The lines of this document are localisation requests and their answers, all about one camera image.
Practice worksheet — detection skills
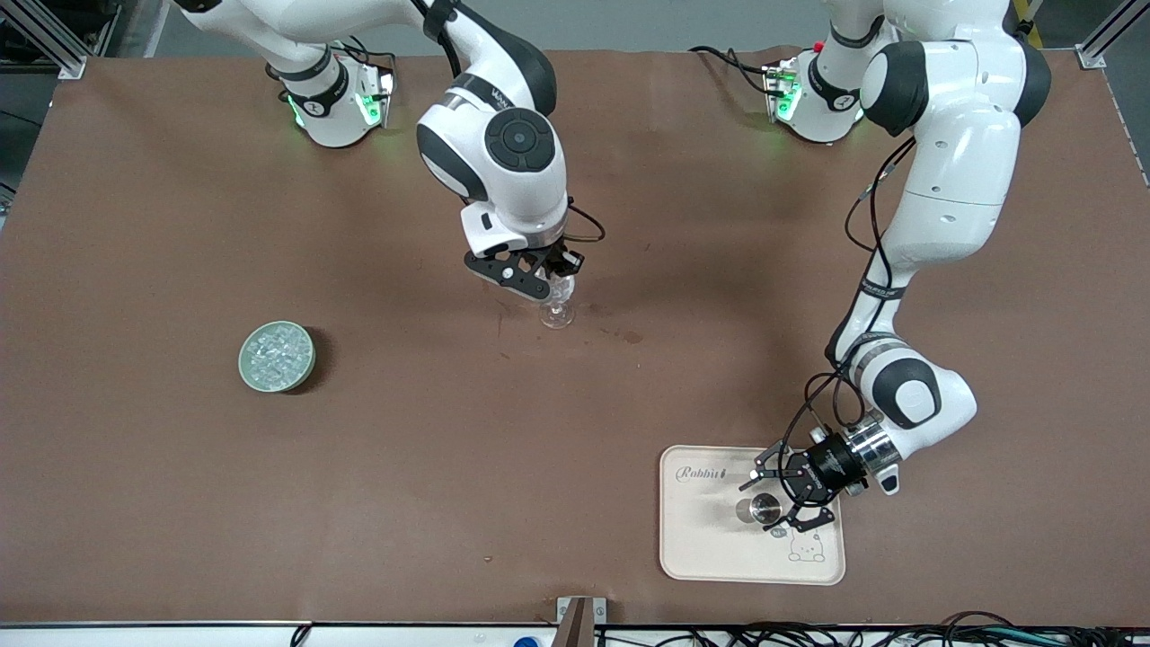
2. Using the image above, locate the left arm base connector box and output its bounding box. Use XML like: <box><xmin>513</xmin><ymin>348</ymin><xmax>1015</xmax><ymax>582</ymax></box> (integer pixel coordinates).
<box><xmin>762</xmin><ymin>58</ymin><xmax>802</xmax><ymax>124</ymax></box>

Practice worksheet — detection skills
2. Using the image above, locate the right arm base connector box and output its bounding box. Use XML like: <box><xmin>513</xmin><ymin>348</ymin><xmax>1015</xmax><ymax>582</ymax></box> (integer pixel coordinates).
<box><xmin>358</xmin><ymin>67</ymin><xmax>396</xmax><ymax>129</ymax></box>

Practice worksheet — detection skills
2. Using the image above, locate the clear wine glass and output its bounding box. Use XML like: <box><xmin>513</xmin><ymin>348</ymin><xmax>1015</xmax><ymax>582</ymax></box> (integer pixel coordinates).
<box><xmin>539</xmin><ymin>274</ymin><xmax>577</xmax><ymax>330</ymax></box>

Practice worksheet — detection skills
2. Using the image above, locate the clear ice cubes pile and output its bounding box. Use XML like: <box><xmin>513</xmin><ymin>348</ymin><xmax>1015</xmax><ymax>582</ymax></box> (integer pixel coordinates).
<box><xmin>247</xmin><ymin>328</ymin><xmax>308</xmax><ymax>386</ymax></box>

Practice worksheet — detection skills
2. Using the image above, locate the cream rabbit print tray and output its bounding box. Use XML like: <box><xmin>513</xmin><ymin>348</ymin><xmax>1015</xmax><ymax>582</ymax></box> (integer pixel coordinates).
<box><xmin>659</xmin><ymin>445</ymin><xmax>846</xmax><ymax>586</ymax></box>

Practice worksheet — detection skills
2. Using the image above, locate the brown table mat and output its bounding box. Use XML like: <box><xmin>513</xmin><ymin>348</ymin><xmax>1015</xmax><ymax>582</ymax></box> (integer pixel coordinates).
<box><xmin>0</xmin><ymin>47</ymin><xmax>1150</xmax><ymax>627</ymax></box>

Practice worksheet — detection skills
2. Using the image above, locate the green round bowl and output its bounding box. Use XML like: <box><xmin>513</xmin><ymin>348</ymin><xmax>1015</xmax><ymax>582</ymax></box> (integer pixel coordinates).
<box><xmin>238</xmin><ymin>321</ymin><xmax>317</xmax><ymax>394</ymax></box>

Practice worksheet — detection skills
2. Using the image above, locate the aluminium corner profile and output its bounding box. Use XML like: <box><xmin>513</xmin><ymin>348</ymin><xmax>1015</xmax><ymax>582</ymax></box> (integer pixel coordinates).
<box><xmin>1076</xmin><ymin>0</ymin><xmax>1150</xmax><ymax>69</ymax></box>

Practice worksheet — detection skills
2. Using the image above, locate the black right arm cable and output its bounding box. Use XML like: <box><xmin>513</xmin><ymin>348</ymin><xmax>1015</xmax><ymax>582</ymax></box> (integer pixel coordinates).
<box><xmin>564</xmin><ymin>203</ymin><xmax>606</xmax><ymax>244</ymax></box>

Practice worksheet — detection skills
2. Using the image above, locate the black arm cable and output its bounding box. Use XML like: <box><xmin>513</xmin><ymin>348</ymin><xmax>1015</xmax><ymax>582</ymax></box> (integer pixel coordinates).
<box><xmin>564</xmin><ymin>203</ymin><xmax>606</xmax><ymax>244</ymax></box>
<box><xmin>777</xmin><ymin>135</ymin><xmax>917</xmax><ymax>477</ymax></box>

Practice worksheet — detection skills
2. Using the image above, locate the black cable bundle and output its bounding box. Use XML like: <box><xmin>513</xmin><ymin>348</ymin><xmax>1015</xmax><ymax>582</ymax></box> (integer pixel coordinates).
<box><xmin>719</xmin><ymin>611</ymin><xmax>1150</xmax><ymax>647</ymax></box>

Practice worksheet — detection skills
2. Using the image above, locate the metal bracket plate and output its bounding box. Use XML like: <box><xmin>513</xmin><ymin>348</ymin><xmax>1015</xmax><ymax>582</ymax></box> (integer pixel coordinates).
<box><xmin>556</xmin><ymin>596</ymin><xmax>608</xmax><ymax>625</ymax></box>

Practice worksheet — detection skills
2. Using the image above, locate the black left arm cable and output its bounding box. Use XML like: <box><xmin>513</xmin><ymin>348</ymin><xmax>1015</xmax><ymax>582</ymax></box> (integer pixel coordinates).
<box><xmin>777</xmin><ymin>135</ymin><xmax>917</xmax><ymax>477</ymax></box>

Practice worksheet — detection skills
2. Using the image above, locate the black left base cable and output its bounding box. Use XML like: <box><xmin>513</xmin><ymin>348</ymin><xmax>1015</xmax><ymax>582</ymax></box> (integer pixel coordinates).
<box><xmin>689</xmin><ymin>45</ymin><xmax>772</xmax><ymax>95</ymax></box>

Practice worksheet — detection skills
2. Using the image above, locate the grey camera post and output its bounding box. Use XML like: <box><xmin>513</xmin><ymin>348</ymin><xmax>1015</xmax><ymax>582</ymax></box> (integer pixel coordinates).
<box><xmin>557</xmin><ymin>598</ymin><xmax>594</xmax><ymax>647</ymax></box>

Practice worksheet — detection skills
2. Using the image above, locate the aluminium frame with struts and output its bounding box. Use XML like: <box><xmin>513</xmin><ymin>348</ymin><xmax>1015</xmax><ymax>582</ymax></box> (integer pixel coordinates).
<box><xmin>0</xmin><ymin>0</ymin><xmax>122</xmax><ymax>80</ymax></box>

